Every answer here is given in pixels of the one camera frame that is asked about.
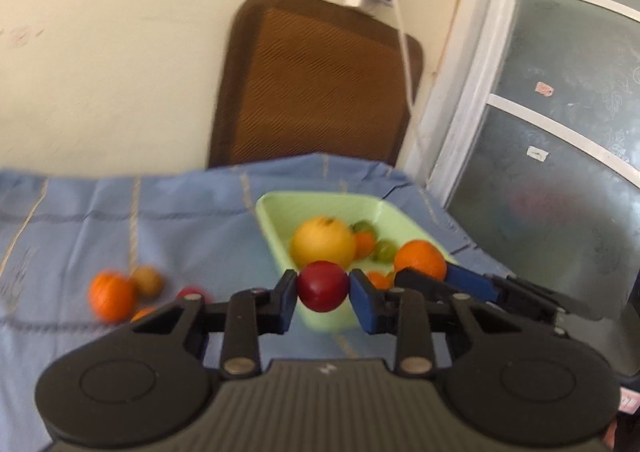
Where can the green plastic basket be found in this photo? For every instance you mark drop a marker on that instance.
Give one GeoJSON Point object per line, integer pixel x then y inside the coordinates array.
{"type": "Point", "coordinates": [280, 222]}

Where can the blue checked tablecloth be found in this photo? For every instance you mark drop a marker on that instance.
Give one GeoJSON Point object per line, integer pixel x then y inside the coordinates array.
{"type": "Point", "coordinates": [200, 232]}

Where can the white door frame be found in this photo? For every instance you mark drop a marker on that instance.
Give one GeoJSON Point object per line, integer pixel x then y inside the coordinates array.
{"type": "Point", "coordinates": [480, 82]}

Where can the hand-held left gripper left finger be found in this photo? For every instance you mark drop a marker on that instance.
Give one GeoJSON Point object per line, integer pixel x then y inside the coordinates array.
{"type": "Point", "coordinates": [287, 302]}

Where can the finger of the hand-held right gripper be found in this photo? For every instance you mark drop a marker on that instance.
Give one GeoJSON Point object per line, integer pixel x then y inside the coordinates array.
{"type": "Point", "coordinates": [467, 282]}
{"type": "Point", "coordinates": [420, 282]}

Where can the large yellow citrus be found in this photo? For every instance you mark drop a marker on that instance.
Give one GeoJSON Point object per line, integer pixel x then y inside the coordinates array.
{"type": "Point", "coordinates": [322, 242]}

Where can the mandarin orange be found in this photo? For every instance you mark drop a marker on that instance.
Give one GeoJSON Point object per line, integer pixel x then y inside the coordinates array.
{"type": "Point", "coordinates": [365, 244]}
{"type": "Point", "coordinates": [420, 257]}
{"type": "Point", "coordinates": [380, 279]}
{"type": "Point", "coordinates": [111, 296]}

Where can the white glass sticker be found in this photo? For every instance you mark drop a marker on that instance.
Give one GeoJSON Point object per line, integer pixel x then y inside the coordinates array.
{"type": "Point", "coordinates": [537, 153]}

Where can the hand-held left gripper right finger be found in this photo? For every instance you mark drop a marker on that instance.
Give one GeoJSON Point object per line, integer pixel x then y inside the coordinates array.
{"type": "Point", "coordinates": [365, 302]}

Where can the brown woven seat mat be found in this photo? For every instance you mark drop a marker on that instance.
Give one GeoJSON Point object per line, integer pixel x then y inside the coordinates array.
{"type": "Point", "coordinates": [310, 82]}

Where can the small red tomato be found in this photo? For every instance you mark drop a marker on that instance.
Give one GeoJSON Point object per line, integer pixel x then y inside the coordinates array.
{"type": "Point", "coordinates": [322, 284]}
{"type": "Point", "coordinates": [190, 293]}

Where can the pink glass sticker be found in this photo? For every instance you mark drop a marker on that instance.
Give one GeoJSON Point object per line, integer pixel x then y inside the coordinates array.
{"type": "Point", "coordinates": [544, 89]}

